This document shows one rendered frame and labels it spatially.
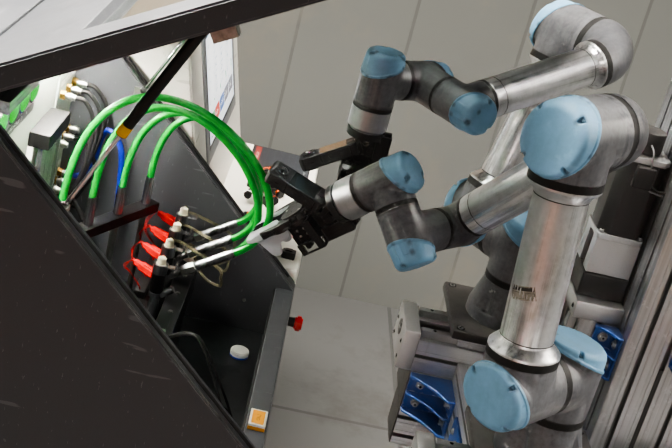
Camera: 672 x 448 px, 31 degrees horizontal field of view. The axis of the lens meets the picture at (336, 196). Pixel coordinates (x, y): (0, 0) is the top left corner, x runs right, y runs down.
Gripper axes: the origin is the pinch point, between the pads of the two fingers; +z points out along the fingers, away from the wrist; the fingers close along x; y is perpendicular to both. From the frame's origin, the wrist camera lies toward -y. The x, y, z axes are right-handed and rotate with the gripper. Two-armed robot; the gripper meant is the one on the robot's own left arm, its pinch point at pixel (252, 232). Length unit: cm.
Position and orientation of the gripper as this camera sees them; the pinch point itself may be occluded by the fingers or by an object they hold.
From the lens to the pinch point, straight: 223.6
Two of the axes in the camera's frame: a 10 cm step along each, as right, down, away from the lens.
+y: 5.6, 7.8, 2.7
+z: -7.7, 3.7, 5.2
